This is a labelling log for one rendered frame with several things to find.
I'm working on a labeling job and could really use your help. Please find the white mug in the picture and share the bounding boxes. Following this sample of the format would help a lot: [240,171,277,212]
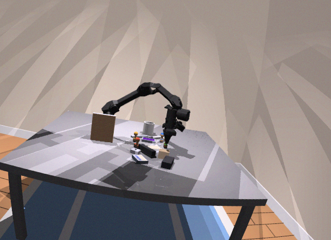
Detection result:
[142,121,155,135]

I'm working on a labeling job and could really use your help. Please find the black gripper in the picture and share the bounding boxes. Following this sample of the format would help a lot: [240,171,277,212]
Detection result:
[162,117,176,144]

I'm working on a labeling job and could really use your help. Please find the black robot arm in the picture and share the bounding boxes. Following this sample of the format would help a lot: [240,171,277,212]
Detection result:
[101,82,190,132]

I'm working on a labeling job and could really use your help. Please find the purple ink pad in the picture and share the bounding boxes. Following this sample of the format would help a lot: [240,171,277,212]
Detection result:
[142,137,155,144]

